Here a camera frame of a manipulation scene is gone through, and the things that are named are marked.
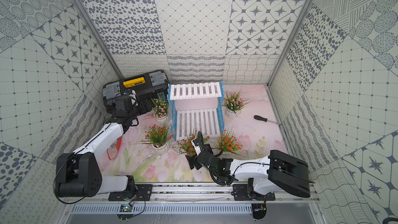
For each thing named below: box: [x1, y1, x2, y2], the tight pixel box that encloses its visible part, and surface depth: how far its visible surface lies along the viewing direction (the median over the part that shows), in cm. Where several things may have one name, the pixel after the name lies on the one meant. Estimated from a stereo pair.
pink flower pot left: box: [147, 92, 170, 125], surface depth 92 cm
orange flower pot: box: [216, 129, 243, 156], surface depth 77 cm
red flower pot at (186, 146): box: [172, 134, 197, 158], surface depth 76 cm
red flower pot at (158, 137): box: [144, 124, 174, 155], surface depth 83 cm
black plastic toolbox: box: [102, 69, 170, 115], surface depth 97 cm
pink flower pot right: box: [222, 88, 255, 119], surface depth 95 cm
